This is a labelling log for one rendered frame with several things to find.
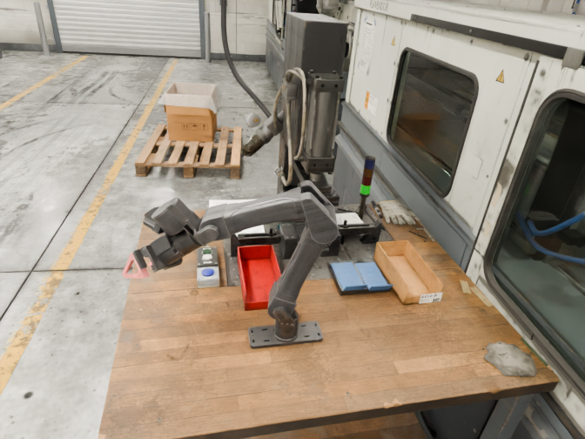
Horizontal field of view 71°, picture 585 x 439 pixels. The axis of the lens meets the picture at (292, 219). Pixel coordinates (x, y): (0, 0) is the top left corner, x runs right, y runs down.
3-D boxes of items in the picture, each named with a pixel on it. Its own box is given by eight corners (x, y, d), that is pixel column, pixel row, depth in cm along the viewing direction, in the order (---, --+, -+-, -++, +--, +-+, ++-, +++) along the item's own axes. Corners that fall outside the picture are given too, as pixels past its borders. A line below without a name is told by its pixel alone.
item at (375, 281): (370, 293, 128) (372, 286, 127) (354, 264, 141) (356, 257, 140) (391, 292, 130) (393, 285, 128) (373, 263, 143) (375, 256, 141)
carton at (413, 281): (402, 307, 128) (407, 287, 124) (373, 260, 149) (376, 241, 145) (440, 303, 131) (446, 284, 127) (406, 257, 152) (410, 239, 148)
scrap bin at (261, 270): (245, 311, 121) (245, 295, 118) (237, 260, 142) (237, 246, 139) (285, 307, 123) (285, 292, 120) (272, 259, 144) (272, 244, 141)
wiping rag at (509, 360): (471, 347, 116) (501, 382, 104) (474, 340, 115) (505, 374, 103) (514, 341, 119) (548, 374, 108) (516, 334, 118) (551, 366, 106)
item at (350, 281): (345, 293, 128) (346, 286, 126) (331, 264, 140) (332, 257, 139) (366, 292, 129) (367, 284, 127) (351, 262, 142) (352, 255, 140)
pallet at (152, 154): (158, 135, 503) (158, 123, 496) (241, 138, 514) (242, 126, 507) (136, 176, 400) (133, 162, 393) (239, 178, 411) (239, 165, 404)
